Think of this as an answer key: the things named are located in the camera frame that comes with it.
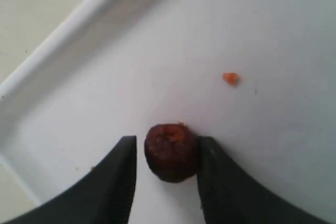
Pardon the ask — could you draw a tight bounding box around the white rectangular plastic tray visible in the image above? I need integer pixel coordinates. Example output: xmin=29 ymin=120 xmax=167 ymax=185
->
xmin=1 ymin=0 xmax=335 ymax=223

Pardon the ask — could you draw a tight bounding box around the red meatball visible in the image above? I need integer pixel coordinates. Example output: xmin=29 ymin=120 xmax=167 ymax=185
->
xmin=144 ymin=123 xmax=198 ymax=183

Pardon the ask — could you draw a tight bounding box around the small orange fruit crumb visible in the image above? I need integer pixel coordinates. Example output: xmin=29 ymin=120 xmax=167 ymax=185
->
xmin=222 ymin=72 xmax=240 ymax=87

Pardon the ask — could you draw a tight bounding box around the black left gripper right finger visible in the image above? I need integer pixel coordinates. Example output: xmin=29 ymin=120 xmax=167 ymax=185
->
xmin=196 ymin=136 xmax=327 ymax=223

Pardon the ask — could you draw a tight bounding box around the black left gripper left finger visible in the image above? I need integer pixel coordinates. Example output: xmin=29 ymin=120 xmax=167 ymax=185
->
xmin=9 ymin=136 xmax=137 ymax=224

